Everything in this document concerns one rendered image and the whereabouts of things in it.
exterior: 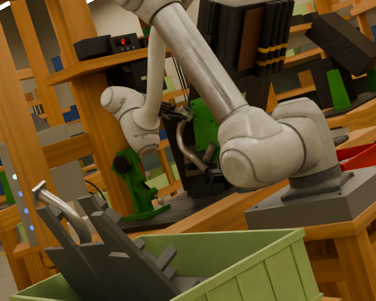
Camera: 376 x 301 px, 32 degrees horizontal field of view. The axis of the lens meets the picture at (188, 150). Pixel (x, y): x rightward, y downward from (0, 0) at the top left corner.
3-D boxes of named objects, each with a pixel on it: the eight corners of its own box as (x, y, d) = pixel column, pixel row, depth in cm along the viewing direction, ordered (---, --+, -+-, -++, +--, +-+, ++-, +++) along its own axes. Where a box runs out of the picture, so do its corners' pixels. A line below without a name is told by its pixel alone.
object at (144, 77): (168, 88, 282) (157, 54, 281) (141, 96, 270) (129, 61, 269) (149, 95, 291) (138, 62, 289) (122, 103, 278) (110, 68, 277)
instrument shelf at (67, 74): (226, 39, 314) (224, 30, 314) (84, 71, 249) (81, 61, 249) (189, 52, 332) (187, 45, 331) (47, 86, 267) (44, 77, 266)
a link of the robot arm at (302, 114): (350, 158, 194) (329, 87, 192) (316, 177, 182) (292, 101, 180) (307, 165, 206) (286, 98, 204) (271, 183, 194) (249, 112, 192)
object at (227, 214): (389, 154, 308) (380, 124, 307) (182, 285, 200) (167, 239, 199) (362, 159, 318) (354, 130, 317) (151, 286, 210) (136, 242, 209)
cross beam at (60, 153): (237, 103, 346) (232, 86, 345) (37, 173, 252) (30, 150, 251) (230, 104, 349) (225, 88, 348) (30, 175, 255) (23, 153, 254)
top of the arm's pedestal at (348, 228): (398, 199, 198) (394, 186, 198) (357, 235, 173) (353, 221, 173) (306, 212, 218) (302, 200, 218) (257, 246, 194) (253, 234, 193)
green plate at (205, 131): (231, 147, 264) (224, 95, 266) (217, 146, 258) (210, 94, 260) (210, 151, 272) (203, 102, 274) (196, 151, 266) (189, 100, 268)
